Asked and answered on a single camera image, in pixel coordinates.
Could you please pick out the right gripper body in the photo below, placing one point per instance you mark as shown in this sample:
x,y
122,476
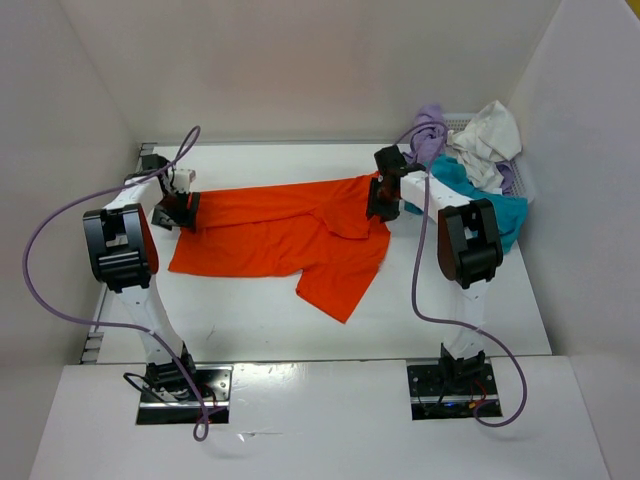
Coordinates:
x,y
380,198

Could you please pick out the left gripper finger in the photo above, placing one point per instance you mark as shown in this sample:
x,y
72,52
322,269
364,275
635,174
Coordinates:
x,y
192,210
162,217

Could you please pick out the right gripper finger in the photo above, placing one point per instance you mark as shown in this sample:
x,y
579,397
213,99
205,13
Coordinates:
x,y
389,215
372,209

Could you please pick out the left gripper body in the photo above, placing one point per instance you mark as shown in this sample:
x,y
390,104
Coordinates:
x,y
179,211

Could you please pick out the orange t shirt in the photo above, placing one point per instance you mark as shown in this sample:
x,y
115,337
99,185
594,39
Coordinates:
x,y
318,230

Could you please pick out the teal t shirt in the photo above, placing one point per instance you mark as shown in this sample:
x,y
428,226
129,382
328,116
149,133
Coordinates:
x,y
449,186

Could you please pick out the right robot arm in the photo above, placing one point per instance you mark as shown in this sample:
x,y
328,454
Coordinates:
x,y
468,247

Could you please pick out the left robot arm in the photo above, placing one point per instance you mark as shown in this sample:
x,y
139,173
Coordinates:
x,y
123,256

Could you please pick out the lavender t shirt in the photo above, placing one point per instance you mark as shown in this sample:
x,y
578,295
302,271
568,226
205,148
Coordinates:
x,y
429,138

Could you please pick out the white plastic basket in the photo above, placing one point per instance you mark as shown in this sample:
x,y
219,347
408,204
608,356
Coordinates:
x,y
522,186

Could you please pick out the white t shirt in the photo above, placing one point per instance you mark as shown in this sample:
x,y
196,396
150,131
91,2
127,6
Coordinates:
x,y
490,138

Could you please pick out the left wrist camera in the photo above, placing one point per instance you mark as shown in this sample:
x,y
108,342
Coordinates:
x,y
181,179

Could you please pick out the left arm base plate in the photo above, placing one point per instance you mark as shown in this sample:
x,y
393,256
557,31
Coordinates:
x,y
160,407

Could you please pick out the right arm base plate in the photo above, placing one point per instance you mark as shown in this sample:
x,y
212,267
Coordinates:
x,y
434,398

